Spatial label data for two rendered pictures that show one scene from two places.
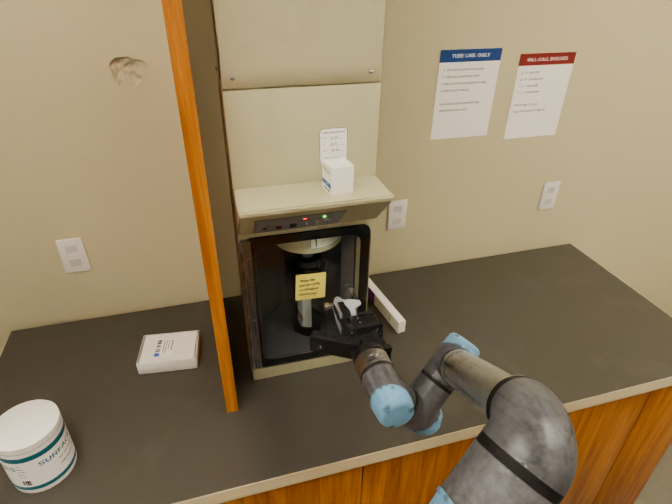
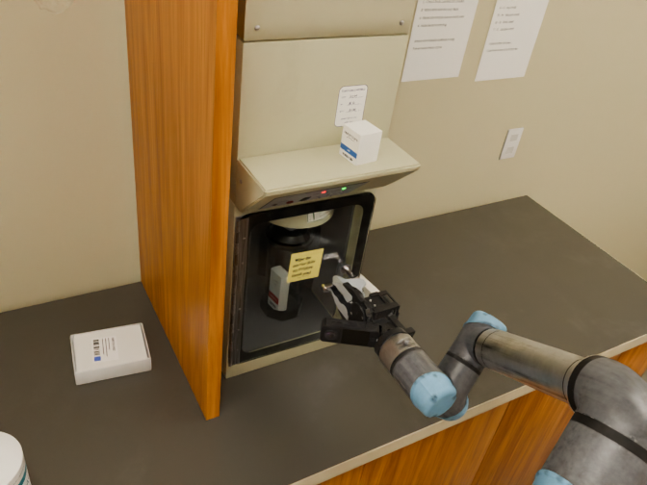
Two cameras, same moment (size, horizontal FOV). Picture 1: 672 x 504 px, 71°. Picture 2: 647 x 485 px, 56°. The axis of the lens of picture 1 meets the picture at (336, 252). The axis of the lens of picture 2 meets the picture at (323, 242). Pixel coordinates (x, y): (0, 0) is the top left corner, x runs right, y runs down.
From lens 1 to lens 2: 36 cm
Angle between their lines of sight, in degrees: 15
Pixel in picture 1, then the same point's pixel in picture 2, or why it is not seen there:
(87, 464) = not seen: outside the picture
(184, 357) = (135, 358)
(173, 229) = (94, 195)
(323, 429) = (323, 426)
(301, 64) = (332, 12)
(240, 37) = not seen: outside the picture
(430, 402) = (462, 386)
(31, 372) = not seen: outside the picture
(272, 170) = (283, 135)
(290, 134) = (308, 92)
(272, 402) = (256, 402)
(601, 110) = (569, 50)
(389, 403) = (436, 392)
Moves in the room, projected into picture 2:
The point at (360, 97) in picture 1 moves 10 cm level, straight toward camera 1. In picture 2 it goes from (386, 51) to (401, 72)
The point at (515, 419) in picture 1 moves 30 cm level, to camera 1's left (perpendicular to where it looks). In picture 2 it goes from (617, 398) to (401, 421)
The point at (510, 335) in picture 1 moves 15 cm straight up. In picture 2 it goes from (490, 303) to (506, 262)
